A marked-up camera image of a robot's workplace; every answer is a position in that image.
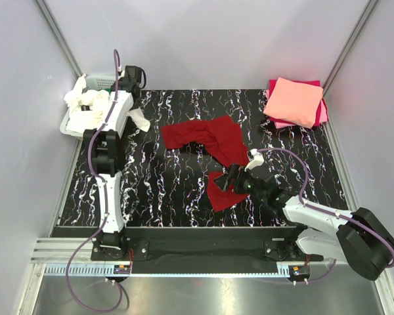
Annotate folded pink t shirt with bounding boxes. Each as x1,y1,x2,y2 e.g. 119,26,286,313
263,98,329,129

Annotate right corner aluminium post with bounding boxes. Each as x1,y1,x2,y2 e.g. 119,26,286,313
323,0,381,95

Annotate left corner aluminium post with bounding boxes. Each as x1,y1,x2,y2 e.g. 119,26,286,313
33,0,83,77

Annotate white t shirt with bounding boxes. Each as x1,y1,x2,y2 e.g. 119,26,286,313
63,73,151,138

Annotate white slotted cable duct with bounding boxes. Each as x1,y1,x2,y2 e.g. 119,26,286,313
44,262,292,278

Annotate left orange connector board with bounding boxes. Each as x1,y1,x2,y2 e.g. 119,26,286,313
114,264,131,274

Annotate right orange connector board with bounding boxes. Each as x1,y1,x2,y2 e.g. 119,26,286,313
292,266,311,277

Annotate dark red t shirt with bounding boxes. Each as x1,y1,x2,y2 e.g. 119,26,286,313
162,115,249,212

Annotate orange connector board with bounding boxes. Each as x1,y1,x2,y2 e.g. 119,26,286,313
114,264,131,274
292,266,311,277

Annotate white plastic laundry basket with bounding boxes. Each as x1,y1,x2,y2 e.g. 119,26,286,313
58,74,127,136

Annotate corner aluminium post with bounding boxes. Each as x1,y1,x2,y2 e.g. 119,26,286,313
323,0,381,95
33,0,83,77

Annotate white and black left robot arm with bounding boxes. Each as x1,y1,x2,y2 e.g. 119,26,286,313
83,66,146,261

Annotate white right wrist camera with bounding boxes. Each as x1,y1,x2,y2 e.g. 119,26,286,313
244,148,265,171

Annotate folded salmon t shirt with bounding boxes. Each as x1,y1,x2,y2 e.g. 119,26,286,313
263,77,323,129

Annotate folded crimson t shirt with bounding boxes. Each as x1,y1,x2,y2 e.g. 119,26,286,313
269,78,321,96

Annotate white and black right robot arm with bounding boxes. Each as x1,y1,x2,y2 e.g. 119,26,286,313
214,165,394,281

